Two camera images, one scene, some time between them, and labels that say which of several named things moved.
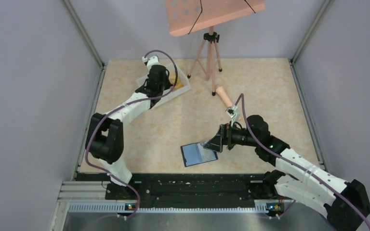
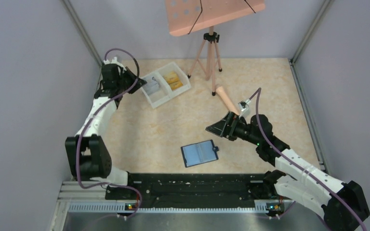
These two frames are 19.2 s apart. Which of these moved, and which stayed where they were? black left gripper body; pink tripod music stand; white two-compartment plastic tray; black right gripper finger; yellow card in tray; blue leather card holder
Moved: black left gripper body; black right gripper finger
Stayed: yellow card in tray; blue leather card holder; white two-compartment plastic tray; pink tripod music stand
